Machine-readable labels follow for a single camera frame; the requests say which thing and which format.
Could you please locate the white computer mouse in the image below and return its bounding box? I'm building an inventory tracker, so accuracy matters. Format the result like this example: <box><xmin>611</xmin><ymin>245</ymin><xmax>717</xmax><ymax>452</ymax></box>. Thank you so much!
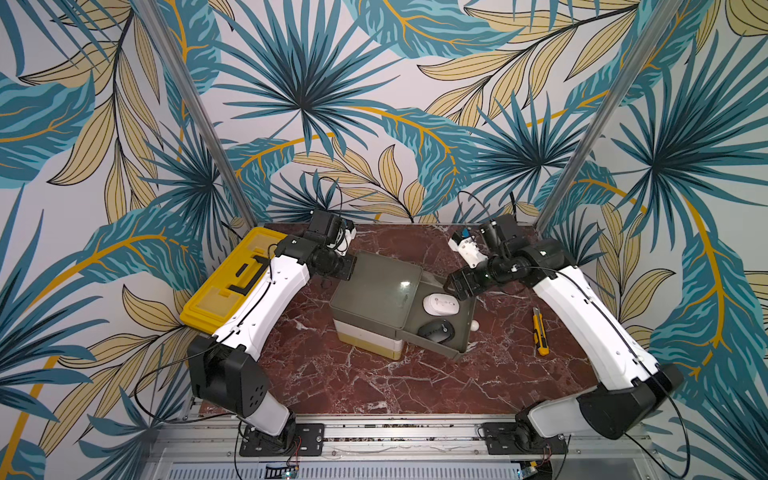
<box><xmin>422</xmin><ymin>293</ymin><xmax>461</xmax><ymax>317</ymax></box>

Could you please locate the grey pull-out drawer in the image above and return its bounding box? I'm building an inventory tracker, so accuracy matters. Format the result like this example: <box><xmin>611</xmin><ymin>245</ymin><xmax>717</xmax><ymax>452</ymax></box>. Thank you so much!
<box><xmin>396</xmin><ymin>272</ymin><xmax>476</xmax><ymax>360</ymax></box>

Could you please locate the black computer mouse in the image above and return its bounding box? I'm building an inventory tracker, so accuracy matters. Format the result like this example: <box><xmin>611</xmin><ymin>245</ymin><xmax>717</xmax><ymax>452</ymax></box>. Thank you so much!
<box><xmin>417</xmin><ymin>319</ymin><xmax>455</xmax><ymax>344</ymax></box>

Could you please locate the grey drawer unit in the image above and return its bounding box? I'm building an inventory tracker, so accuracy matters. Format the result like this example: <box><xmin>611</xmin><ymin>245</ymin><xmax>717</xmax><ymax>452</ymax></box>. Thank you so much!
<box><xmin>330</xmin><ymin>252</ymin><xmax>422</xmax><ymax>361</ymax></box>

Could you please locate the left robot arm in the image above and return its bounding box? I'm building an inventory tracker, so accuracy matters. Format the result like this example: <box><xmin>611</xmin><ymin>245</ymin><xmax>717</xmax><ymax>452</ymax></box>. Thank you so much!
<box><xmin>182</xmin><ymin>226</ymin><xmax>356</xmax><ymax>442</ymax></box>

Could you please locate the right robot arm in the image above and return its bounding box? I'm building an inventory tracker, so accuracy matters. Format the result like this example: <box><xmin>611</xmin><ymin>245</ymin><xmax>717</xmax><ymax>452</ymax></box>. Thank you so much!
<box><xmin>444</xmin><ymin>214</ymin><xmax>683</xmax><ymax>440</ymax></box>

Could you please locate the yellow utility knife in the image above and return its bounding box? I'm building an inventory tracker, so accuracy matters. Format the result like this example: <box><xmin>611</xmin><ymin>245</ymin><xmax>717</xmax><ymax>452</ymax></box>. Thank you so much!
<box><xmin>533</xmin><ymin>307</ymin><xmax>550</xmax><ymax>357</ymax></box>

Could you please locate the yellow plastic toolbox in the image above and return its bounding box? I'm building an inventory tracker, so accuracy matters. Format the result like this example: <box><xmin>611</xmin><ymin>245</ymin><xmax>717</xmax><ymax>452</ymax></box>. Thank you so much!
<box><xmin>180</xmin><ymin>227</ymin><xmax>286</xmax><ymax>334</ymax></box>

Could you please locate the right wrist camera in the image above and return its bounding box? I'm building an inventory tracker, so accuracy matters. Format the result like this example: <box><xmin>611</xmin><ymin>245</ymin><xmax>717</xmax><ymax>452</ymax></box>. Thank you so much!
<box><xmin>448</xmin><ymin>227</ymin><xmax>488</xmax><ymax>269</ymax></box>

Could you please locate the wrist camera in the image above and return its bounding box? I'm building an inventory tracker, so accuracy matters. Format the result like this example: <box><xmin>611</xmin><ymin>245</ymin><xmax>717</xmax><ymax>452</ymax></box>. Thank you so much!
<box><xmin>448</xmin><ymin>227</ymin><xmax>488</xmax><ymax>269</ymax></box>
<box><xmin>303</xmin><ymin>210</ymin><xmax>357</xmax><ymax>256</ymax></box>

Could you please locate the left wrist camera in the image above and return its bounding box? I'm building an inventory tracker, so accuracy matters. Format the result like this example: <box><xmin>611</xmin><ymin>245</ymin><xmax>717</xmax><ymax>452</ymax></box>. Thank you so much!
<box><xmin>303</xmin><ymin>210</ymin><xmax>357</xmax><ymax>256</ymax></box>

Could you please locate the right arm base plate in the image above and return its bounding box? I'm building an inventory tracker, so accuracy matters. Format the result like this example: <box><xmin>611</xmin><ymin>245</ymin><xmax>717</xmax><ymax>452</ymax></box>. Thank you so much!
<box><xmin>477</xmin><ymin>422</ymin><xmax>567</xmax><ymax>457</ymax></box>

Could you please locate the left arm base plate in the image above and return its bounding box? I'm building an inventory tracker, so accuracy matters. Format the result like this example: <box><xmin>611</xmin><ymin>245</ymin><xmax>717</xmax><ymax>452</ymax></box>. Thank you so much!
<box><xmin>238</xmin><ymin>422</ymin><xmax>325</xmax><ymax>458</ymax></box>

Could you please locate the aluminium front rail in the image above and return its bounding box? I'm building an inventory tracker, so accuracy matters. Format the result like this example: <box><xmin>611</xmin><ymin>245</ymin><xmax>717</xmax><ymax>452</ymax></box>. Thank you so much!
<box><xmin>139</xmin><ymin>414</ymin><xmax>666</xmax><ymax>479</ymax></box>

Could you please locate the left aluminium corner post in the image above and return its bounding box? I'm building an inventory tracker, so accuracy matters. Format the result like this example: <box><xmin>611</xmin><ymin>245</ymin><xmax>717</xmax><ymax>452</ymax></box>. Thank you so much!
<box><xmin>134</xmin><ymin>0</ymin><xmax>258</xmax><ymax>229</ymax></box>

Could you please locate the aluminium corner post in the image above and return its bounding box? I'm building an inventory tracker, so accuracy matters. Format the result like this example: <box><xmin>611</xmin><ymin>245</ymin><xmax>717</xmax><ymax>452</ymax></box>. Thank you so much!
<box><xmin>535</xmin><ymin>0</ymin><xmax>682</xmax><ymax>234</ymax></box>
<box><xmin>134</xmin><ymin>0</ymin><xmax>258</xmax><ymax>229</ymax></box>

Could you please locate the right aluminium corner post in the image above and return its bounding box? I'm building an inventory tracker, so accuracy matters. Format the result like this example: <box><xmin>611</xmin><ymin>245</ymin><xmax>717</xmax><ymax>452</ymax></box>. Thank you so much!
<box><xmin>535</xmin><ymin>0</ymin><xmax>682</xmax><ymax>234</ymax></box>

